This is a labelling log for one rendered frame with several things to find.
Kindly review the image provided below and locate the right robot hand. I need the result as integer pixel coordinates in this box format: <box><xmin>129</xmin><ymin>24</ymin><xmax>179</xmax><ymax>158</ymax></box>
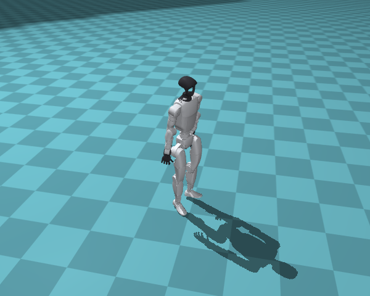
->
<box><xmin>161</xmin><ymin>150</ymin><xmax>174</xmax><ymax>165</ymax></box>

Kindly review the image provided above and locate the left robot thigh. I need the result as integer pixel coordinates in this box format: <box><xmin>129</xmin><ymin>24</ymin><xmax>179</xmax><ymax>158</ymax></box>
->
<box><xmin>186</xmin><ymin>134</ymin><xmax>202</xmax><ymax>173</ymax></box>

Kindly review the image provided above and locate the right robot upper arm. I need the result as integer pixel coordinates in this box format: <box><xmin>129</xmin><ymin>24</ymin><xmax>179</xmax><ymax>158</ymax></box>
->
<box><xmin>166</xmin><ymin>104</ymin><xmax>181</xmax><ymax>136</ymax></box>

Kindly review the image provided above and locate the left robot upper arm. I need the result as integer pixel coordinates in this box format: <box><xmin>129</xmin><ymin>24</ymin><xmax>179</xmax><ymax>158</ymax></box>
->
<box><xmin>194</xmin><ymin>92</ymin><xmax>202</xmax><ymax>121</ymax></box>

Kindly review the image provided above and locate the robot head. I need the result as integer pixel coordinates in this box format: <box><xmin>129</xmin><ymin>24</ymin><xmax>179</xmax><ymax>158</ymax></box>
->
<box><xmin>178</xmin><ymin>76</ymin><xmax>197</xmax><ymax>102</ymax></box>

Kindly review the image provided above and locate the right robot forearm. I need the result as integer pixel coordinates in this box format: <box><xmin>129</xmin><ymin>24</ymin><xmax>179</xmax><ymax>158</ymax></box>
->
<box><xmin>164</xmin><ymin>129</ymin><xmax>173</xmax><ymax>155</ymax></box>

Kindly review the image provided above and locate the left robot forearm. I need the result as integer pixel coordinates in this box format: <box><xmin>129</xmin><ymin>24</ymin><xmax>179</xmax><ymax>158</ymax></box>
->
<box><xmin>190</xmin><ymin>120</ymin><xmax>199</xmax><ymax>134</ymax></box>

